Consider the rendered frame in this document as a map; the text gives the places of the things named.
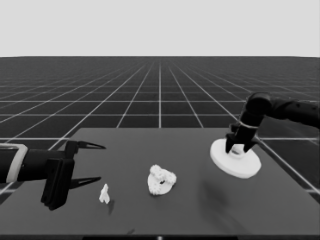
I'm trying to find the small white T-shaped piece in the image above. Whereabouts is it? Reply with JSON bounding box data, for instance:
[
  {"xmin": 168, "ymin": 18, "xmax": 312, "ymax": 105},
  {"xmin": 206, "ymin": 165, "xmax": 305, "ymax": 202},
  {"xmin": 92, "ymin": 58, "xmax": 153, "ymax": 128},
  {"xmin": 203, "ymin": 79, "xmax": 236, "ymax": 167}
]
[{"xmin": 98, "ymin": 184, "xmax": 110, "ymax": 206}]

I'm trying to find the white round carrier with pins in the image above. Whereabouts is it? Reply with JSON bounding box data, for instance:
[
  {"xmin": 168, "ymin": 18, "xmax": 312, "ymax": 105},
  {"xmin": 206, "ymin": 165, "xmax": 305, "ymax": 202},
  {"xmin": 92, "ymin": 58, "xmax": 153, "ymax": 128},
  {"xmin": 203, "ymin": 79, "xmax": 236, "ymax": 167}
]
[{"xmin": 147, "ymin": 166, "xmax": 177, "ymax": 197}]

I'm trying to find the large thick white disc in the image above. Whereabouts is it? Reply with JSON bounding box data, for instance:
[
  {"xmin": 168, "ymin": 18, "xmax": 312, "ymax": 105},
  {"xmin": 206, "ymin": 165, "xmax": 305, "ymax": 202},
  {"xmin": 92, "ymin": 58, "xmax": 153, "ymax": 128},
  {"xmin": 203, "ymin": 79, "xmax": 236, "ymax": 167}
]
[{"xmin": 209, "ymin": 138, "xmax": 262, "ymax": 180}]

